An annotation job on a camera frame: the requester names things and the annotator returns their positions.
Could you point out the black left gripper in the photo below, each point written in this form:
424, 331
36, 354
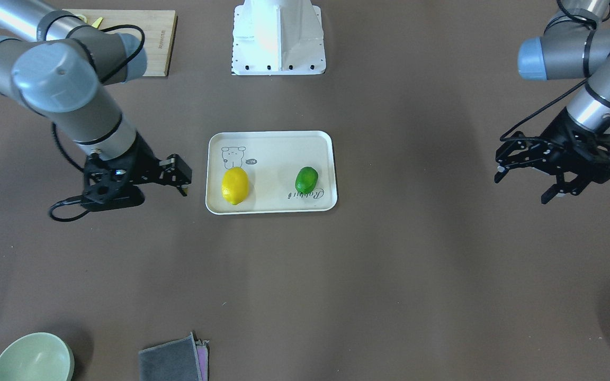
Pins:
571, 138

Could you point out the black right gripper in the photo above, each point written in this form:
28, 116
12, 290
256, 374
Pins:
145, 163

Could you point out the yellow lemon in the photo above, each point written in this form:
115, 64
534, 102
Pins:
235, 185

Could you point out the green lime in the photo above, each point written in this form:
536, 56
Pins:
306, 180

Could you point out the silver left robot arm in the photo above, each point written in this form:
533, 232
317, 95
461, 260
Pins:
573, 46

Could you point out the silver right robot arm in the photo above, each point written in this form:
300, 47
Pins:
58, 66

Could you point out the white rabbit print tray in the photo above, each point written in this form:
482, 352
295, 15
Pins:
272, 161

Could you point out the bamboo cutting board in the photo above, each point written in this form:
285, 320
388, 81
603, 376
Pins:
159, 27

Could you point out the grey folded cloth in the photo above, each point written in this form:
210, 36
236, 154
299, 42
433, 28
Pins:
184, 359

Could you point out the yellow plastic knife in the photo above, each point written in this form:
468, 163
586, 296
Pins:
97, 22

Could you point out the light green bowl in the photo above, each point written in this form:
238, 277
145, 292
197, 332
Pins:
37, 356

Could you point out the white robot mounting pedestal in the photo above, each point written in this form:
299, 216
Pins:
278, 38

